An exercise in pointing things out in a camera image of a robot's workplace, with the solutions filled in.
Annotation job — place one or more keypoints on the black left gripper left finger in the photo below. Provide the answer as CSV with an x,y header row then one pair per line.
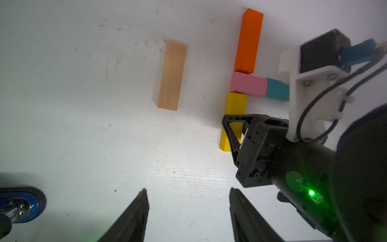
x,y
131,225

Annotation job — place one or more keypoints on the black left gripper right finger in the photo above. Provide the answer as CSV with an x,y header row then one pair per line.
x,y
248,225

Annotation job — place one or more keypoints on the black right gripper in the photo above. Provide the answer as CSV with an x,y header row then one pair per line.
x,y
263,136

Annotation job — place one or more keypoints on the teal block group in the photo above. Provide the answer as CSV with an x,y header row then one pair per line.
x,y
277,90

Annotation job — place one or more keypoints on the pink block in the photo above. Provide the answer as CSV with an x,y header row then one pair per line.
x,y
248,85

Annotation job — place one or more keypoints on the orange block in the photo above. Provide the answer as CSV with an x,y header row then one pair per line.
x,y
249,39

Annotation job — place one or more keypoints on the natural wood block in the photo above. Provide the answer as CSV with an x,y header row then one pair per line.
x,y
172,74

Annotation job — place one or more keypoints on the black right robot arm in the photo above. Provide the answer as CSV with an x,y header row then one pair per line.
x,y
342,193

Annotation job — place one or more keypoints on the blue object behind arm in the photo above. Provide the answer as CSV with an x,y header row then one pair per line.
x,y
22,204

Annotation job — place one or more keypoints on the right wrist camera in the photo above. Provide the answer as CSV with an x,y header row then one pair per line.
x,y
315,72

